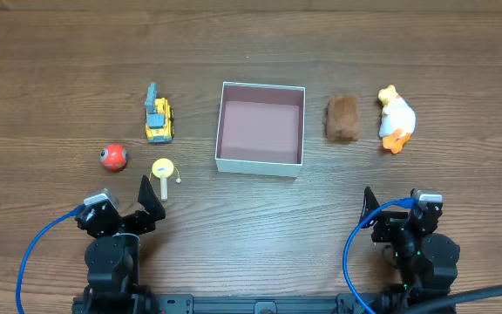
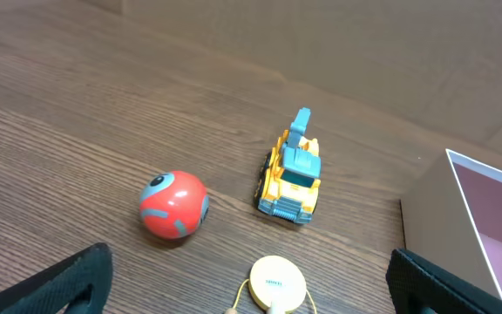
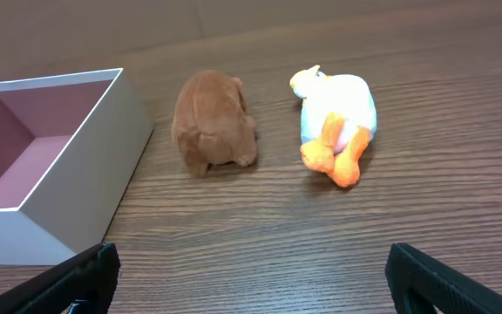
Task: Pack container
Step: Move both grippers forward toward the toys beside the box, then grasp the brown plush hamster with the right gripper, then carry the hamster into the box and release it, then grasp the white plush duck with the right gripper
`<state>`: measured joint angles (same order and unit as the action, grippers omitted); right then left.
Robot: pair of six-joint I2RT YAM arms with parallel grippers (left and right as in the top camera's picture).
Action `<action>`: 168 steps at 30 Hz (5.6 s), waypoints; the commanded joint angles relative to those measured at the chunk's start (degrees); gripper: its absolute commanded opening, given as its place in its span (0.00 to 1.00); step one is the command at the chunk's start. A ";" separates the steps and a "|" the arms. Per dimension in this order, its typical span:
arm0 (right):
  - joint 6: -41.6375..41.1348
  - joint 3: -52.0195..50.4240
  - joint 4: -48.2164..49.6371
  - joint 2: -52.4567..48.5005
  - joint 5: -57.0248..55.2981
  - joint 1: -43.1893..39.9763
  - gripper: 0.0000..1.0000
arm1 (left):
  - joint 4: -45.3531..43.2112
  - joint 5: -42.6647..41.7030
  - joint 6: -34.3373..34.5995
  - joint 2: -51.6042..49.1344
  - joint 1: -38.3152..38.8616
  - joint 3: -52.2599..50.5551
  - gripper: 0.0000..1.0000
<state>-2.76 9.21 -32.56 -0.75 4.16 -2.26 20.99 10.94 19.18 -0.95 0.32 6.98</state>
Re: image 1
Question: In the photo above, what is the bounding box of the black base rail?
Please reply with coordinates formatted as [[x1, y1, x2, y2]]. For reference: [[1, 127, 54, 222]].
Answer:
[[71, 293, 391, 314]]

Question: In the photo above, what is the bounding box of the left blue cable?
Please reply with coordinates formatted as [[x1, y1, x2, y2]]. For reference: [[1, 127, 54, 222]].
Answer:
[[15, 204, 87, 314]]

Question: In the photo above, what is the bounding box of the white box pink interior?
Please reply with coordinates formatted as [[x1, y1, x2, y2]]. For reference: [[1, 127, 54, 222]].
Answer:
[[214, 82, 306, 178]]

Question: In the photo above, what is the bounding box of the blue cable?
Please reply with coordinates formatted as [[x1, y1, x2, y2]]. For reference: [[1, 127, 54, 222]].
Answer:
[[342, 197, 418, 314], [15, 204, 87, 314]]

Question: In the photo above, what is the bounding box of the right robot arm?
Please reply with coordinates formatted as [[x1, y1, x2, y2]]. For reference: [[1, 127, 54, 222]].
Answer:
[[363, 189, 460, 313]]

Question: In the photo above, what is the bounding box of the brown furry plush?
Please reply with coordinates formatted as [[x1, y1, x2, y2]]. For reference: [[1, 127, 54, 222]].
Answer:
[[323, 94, 361, 142]]

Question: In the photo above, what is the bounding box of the red eyeball toy ball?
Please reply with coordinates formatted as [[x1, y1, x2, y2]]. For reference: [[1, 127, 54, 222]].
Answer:
[[99, 144, 128, 171]]

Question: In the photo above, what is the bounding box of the yellow toy excavator truck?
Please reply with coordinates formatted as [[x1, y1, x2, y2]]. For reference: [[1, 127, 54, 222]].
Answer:
[[144, 82, 174, 143]]

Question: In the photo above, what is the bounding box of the white orange plush duck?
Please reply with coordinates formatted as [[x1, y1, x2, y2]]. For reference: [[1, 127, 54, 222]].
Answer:
[[378, 85, 417, 154]]

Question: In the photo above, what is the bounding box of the black thick cable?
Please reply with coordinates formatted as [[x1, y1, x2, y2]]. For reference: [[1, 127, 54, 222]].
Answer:
[[401, 280, 502, 314]]

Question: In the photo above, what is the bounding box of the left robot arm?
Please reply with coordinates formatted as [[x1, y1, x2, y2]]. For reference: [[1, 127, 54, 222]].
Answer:
[[71, 175, 166, 314]]

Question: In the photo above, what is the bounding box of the yellow wooden rattle drum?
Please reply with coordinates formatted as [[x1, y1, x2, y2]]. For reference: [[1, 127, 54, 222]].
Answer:
[[150, 158, 181, 201]]

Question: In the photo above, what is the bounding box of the right blue cable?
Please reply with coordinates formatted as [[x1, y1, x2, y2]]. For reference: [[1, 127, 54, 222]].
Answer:
[[342, 197, 418, 314]]

